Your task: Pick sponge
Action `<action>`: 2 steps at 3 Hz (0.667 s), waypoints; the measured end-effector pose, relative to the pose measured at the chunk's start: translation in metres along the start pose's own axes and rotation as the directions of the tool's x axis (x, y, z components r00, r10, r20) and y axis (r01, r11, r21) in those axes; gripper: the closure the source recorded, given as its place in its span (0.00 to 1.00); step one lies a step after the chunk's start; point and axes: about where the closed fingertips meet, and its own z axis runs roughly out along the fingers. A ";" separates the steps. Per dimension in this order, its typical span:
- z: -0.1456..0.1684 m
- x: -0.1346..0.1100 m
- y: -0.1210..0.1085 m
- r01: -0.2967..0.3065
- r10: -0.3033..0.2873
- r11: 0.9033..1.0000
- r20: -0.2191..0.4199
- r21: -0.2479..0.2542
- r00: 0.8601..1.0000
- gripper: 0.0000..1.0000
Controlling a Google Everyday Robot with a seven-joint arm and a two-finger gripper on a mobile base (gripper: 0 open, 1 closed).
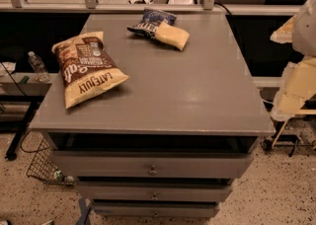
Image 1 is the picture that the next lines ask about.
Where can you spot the brown yellow chip bag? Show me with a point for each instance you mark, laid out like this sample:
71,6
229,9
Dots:
87,70

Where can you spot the yellow sponge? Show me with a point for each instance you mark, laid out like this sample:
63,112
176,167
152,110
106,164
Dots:
172,35

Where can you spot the grey drawer cabinet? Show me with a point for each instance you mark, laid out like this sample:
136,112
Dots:
199,100

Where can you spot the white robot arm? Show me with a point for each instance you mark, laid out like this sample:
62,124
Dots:
298,80

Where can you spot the middle grey drawer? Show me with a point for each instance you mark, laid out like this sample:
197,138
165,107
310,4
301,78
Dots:
153,192

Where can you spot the wheeled cart base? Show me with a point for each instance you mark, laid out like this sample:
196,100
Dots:
281,139

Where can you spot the wire mesh basket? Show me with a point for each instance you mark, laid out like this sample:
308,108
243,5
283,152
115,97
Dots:
44,170

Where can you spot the bottom grey drawer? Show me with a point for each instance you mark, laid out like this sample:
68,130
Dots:
155,209

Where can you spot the clear plastic water bottle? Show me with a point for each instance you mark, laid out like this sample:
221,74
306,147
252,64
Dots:
39,67

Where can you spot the blue chip bag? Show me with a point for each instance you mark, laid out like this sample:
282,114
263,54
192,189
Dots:
150,22

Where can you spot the top grey drawer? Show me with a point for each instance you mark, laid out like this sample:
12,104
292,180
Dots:
137,165

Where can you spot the grey drawer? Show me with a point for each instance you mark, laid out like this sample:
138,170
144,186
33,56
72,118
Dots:
137,165
153,192
155,209

